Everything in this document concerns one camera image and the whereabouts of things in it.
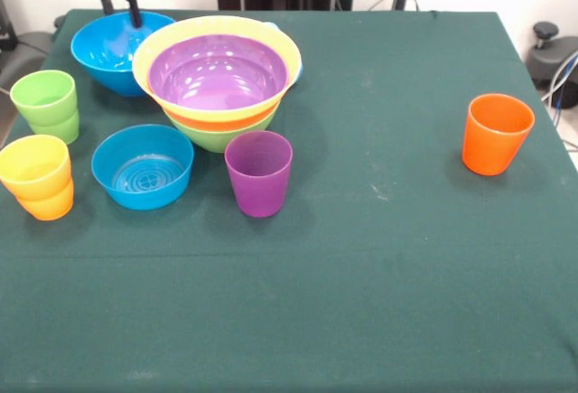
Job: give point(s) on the large blue bowl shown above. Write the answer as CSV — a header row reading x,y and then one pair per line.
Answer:
x,y
104,56

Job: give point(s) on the yellow bowl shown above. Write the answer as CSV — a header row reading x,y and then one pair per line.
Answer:
x,y
217,27

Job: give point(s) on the purple bowl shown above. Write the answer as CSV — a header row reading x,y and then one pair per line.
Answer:
x,y
217,77

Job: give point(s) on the red-orange cup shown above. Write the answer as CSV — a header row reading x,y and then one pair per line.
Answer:
x,y
494,149

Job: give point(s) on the black table clamp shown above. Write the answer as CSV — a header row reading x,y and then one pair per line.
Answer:
x,y
59,21

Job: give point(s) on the dark equipment box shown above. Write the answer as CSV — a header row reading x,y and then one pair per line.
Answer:
x,y
5,27

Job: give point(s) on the green cup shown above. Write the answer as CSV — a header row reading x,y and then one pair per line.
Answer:
x,y
43,108
61,133

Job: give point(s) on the green bowl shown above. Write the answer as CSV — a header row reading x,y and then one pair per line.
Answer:
x,y
217,140

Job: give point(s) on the small blue bowl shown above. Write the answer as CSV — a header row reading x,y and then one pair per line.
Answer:
x,y
142,196

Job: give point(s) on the blue cup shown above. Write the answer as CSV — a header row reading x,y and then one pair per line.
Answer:
x,y
298,77

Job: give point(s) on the yellow cup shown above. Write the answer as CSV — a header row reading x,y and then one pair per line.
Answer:
x,y
34,183

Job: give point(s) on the orange cup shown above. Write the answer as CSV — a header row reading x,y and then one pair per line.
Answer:
x,y
47,210

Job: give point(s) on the purple cup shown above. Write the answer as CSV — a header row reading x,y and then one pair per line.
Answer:
x,y
259,189

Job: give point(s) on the black plug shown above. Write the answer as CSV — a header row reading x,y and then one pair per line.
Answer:
x,y
398,1

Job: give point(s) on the dark green table cloth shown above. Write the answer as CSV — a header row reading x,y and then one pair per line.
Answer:
x,y
289,298

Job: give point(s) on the black stand with knob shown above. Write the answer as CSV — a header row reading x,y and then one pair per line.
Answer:
x,y
546,31

